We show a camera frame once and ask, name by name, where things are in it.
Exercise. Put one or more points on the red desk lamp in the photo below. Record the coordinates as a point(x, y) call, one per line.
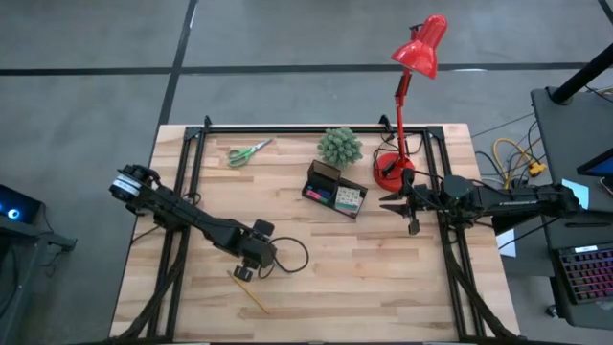
point(421, 52)

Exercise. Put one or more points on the black pole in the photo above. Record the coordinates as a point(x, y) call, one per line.
point(579, 76)

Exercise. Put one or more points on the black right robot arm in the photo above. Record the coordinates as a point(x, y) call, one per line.
point(517, 201)

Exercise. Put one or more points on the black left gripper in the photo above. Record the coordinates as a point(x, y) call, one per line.
point(254, 251)

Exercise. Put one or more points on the black backlit keyboard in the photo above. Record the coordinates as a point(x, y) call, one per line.
point(589, 275)

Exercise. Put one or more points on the black desk monitor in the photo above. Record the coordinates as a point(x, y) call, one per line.
point(601, 165)

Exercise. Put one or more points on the potted artificial succulent plant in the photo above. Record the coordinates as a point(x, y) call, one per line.
point(340, 147)

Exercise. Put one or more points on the black mesh desk organizer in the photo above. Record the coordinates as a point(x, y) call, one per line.
point(325, 172)

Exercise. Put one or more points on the teal patterned note pad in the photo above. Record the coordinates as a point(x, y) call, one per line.
point(347, 197)

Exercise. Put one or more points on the yellow pencil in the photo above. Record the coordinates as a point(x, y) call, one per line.
point(249, 292)

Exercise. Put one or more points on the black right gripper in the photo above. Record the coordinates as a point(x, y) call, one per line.
point(426, 199)

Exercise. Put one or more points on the white paper sheet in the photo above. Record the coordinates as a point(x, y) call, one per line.
point(508, 244)
point(577, 191)

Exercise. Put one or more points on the purple eraser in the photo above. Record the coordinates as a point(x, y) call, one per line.
point(325, 195)

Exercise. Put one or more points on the dark grey desk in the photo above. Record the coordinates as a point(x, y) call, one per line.
point(565, 144)

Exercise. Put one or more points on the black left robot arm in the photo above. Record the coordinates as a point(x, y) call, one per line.
point(182, 211)

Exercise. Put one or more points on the black aluminium table frame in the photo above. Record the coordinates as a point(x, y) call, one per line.
point(311, 129)

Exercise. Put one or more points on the pink eraser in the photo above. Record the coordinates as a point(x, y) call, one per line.
point(313, 194)

